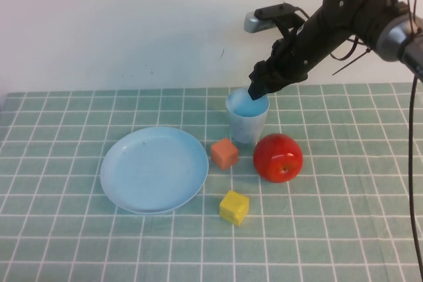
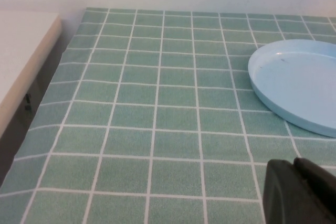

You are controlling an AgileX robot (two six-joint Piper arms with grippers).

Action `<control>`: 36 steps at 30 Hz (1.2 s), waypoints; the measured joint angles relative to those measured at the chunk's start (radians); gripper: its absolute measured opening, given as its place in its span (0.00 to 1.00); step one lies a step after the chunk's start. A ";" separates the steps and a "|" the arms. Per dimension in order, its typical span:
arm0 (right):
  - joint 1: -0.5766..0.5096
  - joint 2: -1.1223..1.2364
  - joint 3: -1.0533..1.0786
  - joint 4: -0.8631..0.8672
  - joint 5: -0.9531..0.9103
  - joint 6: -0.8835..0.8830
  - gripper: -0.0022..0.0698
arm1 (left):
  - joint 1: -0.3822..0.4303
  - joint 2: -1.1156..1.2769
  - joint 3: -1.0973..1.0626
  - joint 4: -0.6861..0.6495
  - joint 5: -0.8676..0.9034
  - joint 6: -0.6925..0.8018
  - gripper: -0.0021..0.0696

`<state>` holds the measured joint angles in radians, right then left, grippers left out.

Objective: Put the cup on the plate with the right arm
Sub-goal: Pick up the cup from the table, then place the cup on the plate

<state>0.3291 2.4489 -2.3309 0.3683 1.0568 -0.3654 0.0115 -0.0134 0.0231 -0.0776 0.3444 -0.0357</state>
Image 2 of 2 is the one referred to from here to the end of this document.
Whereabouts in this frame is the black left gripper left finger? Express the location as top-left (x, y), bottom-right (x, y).
top-left (262, 158), bottom-right (336, 224)

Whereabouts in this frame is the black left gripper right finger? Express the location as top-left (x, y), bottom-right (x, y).
top-left (293, 156), bottom-right (336, 217)

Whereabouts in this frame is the cream white side table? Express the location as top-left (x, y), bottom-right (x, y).
top-left (0, 10), bottom-right (63, 141)

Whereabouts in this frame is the light blue plate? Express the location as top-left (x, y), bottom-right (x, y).
top-left (247, 39), bottom-right (336, 138)

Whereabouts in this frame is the green checked tablecloth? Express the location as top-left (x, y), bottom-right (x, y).
top-left (0, 7), bottom-right (336, 224)

